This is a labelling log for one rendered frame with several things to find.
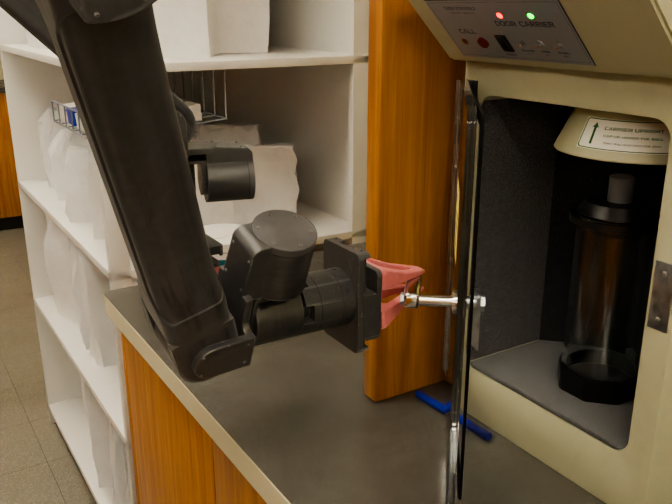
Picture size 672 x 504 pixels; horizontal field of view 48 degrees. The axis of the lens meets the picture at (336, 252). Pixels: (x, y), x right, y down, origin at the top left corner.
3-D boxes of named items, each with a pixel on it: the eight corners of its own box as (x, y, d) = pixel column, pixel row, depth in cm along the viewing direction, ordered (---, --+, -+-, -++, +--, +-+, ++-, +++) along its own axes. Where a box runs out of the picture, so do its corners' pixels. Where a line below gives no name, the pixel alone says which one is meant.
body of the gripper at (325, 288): (375, 252, 70) (307, 265, 67) (373, 350, 73) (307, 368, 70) (339, 234, 76) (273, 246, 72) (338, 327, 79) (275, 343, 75)
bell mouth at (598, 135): (620, 133, 97) (625, 89, 95) (755, 154, 82) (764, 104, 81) (521, 145, 88) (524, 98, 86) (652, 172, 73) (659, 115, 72)
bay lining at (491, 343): (588, 322, 114) (615, 84, 103) (756, 393, 93) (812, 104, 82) (465, 360, 101) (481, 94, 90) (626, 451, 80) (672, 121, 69)
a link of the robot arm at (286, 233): (151, 316, 68) (192, 383, 63) (161, 216, 61) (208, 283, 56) (265, 286, 75) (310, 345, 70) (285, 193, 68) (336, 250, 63)
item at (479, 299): (481, 341, 74) (484, 288, 73) (482, 351, 72) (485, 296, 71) (461, 340, 75) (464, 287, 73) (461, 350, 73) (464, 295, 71)
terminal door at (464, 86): (451, 373, 103) (466, 76, 91) (453, 515, 74) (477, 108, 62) (445, 373, 103) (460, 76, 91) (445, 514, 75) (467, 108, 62)
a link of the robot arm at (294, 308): (217, 319, 71) (241, 362, 68) (226, 265, 67) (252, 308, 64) (282, 305, 75) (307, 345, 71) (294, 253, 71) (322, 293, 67)
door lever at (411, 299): (454, 284, 80) (455, 261, 80) (455, 319, 71) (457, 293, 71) (404, 282, 81) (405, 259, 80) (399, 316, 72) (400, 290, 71)
